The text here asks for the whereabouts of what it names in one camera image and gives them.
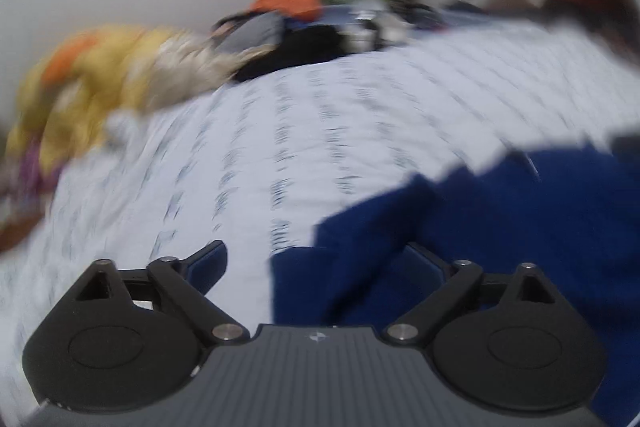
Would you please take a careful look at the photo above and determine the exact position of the white script-print bedsheet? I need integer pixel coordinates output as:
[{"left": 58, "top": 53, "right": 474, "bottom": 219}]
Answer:
[{"left": 0, "top": 19, "right": 640, "bottom": 413}]

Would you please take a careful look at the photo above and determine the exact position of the blue beaded sweater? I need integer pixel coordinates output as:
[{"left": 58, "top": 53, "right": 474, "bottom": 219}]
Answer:
[{"left": 270, "top": 142, "right": 640, "bottom": 427}]

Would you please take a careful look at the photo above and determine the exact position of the yellow quilt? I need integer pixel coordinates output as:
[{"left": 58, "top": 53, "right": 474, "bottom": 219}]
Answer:
[{"left": 7, "top": 24, "right": 271, "bottom": 175}]

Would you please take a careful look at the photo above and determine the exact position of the white plastic bag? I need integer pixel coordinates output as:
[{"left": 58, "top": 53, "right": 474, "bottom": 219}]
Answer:
[{"left": 350, "top": 4, "right": 407, "bottom": 51}]

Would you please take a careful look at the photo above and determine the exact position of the black clothing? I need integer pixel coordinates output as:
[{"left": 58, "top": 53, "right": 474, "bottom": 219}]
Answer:
[{"left": 232, "top": 24, "right": 352, "bottom": 82}]

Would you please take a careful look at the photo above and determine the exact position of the grey clothing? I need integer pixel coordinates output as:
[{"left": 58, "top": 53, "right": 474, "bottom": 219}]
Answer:
[{"left": 212, "top": 13, "right": 287, "bottom": 54}]

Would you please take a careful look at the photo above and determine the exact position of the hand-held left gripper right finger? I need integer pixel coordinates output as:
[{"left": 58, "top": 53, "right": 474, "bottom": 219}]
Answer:
[{"left": 382, "top": 243, "right": 561, "bottom": 348}]

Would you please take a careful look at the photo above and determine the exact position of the purple patterned cloth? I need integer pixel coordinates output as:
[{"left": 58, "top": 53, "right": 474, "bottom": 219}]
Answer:
[{"left": 0, "top": 134, "right": 62, "bottom": 254}]

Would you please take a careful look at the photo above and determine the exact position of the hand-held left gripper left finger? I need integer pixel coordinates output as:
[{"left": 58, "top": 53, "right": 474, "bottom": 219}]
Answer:
[{"left": 75, "top": 241, "right": 249, "bottom": 348}]

